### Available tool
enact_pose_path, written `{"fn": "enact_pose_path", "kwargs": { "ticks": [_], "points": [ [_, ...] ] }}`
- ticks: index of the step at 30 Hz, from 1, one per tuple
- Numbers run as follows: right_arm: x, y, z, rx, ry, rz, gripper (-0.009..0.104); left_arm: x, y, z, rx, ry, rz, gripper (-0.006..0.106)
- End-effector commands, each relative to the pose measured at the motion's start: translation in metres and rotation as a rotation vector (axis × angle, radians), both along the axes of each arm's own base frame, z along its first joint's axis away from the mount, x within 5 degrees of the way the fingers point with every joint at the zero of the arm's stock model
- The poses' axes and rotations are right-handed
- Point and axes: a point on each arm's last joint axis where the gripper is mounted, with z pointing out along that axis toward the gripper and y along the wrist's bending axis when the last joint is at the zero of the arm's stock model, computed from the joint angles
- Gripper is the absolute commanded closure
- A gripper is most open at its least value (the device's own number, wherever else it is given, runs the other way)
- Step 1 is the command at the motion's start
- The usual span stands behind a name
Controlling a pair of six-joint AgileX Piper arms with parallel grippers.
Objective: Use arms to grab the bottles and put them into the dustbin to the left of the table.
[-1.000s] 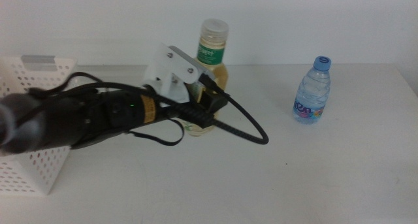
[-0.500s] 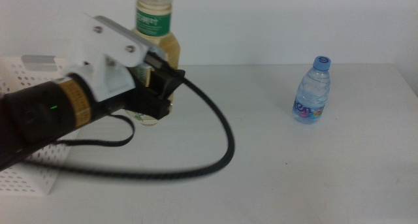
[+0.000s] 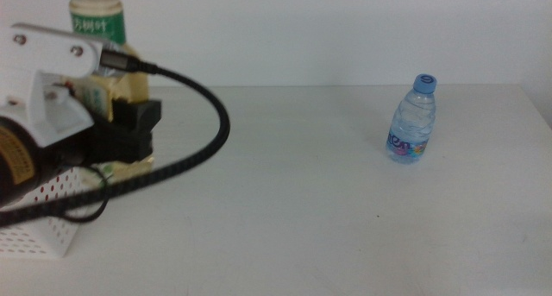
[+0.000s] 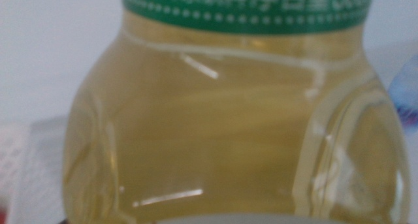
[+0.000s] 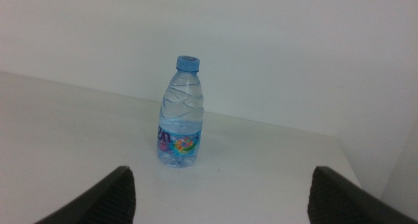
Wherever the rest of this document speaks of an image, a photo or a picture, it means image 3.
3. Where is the thin black cable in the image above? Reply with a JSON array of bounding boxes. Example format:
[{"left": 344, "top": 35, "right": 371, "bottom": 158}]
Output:
[{"left": 54, "top": 164, "right": 111, "bottom": 224}]

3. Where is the yellow tea bottle green label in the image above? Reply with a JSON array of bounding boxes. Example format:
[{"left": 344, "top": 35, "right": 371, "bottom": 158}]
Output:
[{"left": 64, "top": 0, "right": 155, "bottom": 181}]

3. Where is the clear water bottle blue cap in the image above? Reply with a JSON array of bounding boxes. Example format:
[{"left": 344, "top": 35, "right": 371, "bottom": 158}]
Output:
[{"left": 385, "top": 73, "right": 438, "bottom": 165}]

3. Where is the white perforated plastic basket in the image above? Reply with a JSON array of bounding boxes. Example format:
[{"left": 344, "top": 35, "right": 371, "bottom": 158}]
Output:
[{"left": 0, "top": 165, "right": 110, "bottom": 260}]

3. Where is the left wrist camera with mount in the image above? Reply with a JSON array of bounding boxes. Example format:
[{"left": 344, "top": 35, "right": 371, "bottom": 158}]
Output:
[{"left": 0, "top": 22, "right": 105, "bottom": 148}]

